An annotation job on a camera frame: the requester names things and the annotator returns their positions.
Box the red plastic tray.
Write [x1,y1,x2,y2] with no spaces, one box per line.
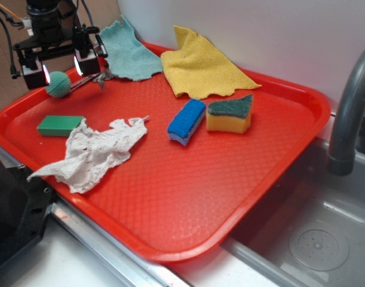
[0,71,330,263]

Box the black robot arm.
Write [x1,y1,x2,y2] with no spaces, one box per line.
[11,1,108,90]

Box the blue sponge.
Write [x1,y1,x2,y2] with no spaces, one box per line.
[167,99,206,146]

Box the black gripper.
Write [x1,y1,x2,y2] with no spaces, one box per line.
[13,26,101,90]

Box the yellow green scouring sponge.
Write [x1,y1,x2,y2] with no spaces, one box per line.
[206,94,253,134]

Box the black cable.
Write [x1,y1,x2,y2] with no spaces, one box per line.
[0,5,22,80]

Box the grey faucet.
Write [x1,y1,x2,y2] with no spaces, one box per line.
[327,50,365,176]

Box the yellow cloth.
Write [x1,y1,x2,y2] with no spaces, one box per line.
[161,25,261,100]

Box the green rectangular block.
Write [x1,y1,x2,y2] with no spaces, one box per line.
[37,115,83,137]

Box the white crumpled paper towel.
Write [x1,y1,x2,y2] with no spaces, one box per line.
[27,116,149,194]

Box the teal cloth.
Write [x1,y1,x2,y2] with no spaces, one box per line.
[100,16,163,81]

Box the green ball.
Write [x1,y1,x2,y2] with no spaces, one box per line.
[45,71,72,98]

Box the aluminium rail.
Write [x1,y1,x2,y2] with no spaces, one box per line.
[51,201,189,286]

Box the grey sink basin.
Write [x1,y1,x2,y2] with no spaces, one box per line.
[223,139,365,286]

